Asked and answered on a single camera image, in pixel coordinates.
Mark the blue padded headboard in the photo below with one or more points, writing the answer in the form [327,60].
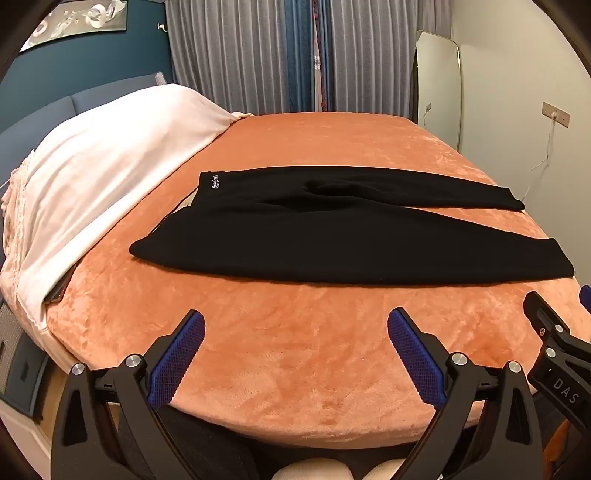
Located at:
[51,115]

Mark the grey wall picture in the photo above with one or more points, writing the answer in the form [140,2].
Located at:
[69,23]

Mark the person's dark clothing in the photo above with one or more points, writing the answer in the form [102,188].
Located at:
[221,443]

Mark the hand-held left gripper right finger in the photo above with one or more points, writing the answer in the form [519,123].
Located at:
[415,355]

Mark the standing mirror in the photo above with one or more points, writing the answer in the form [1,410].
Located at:
[438,87]

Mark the orange plush bed blanket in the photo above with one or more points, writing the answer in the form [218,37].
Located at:
[286,350]

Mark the black pants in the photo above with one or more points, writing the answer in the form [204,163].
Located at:
[323,230]

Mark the grey bedside cabinet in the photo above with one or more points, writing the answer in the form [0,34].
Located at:
[18,369]

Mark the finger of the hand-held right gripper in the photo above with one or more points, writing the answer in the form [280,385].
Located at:
[549,325]
[586,297]

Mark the blue curtain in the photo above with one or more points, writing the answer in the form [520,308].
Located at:
[323,55]

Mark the white duvet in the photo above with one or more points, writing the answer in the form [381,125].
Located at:
[101,175]

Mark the brown wall socket plate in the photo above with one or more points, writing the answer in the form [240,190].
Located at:
[555,114]

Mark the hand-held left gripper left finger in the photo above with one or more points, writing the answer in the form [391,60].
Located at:
[180,355]

